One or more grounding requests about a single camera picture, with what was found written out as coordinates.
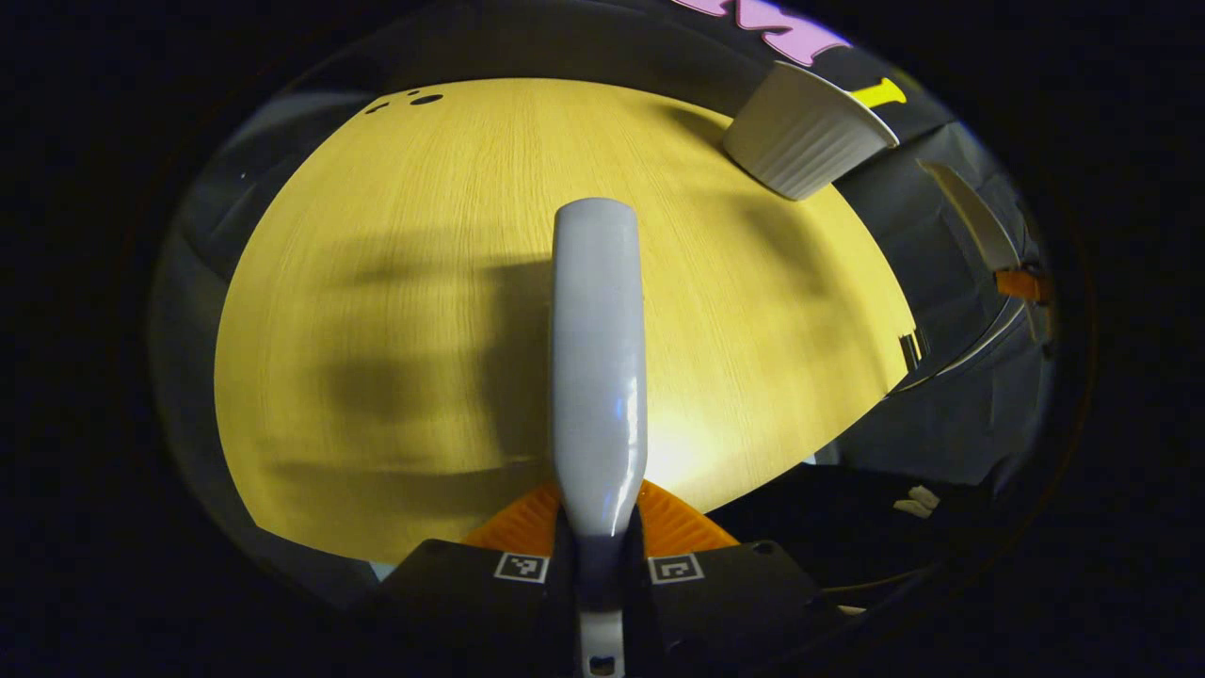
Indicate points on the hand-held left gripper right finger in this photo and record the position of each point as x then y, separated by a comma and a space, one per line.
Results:
734, 612

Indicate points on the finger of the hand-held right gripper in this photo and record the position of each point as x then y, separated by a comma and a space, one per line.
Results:
1021, 286

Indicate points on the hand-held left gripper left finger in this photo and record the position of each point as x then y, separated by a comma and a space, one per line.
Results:
471, 612

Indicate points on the grey dustpan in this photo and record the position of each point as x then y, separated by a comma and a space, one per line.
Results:
979, 221

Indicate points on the white ribbed garbage bin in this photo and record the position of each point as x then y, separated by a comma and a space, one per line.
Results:
805, 137

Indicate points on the small grey broom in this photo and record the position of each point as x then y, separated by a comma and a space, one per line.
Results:
600, 358

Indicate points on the dark cloth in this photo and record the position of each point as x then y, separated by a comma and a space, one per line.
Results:
828, 537

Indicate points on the black desk clamp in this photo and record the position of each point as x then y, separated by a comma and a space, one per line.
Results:
911, 348

